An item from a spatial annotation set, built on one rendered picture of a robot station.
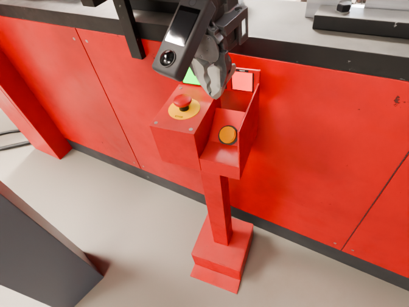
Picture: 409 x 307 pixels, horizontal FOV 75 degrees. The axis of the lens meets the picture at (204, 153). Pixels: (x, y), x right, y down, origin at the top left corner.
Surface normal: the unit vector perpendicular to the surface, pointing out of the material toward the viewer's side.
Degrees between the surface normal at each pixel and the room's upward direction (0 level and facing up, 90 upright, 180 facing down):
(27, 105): 90
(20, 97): 90
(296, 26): 0
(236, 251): 0
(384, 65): 90
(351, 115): 90
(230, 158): 0
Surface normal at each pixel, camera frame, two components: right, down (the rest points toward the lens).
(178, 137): -0.36, 0.73
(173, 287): -0.11, -0.66
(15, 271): 0.74, 0.44
